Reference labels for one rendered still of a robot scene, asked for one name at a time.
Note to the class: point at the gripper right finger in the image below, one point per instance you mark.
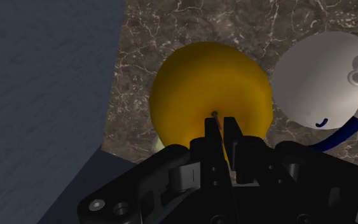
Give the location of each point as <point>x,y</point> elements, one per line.
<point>290,173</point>

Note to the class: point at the white figure with blue band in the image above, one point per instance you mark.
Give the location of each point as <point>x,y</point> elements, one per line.
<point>318,83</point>

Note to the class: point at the yellow apple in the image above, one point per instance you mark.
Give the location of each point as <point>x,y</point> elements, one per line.
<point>211,93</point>

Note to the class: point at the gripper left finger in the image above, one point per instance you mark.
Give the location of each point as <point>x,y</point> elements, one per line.
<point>178,173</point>

